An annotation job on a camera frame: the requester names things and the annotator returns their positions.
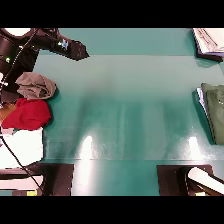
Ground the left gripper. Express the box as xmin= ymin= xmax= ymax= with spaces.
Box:
xmin=67 ymin=39 xmax=91 ymax=62

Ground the green T-shirt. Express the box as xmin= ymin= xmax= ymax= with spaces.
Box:
xmin=200 ymin=82 xmax=224 ymax=146

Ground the grey-brown garment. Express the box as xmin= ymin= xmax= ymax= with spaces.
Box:
xmin=15 ymin=71 xmax=57 ymax=101

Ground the red garment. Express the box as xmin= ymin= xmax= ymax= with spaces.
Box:
xmin=1 ymin=97 xmax=53 ymax=132

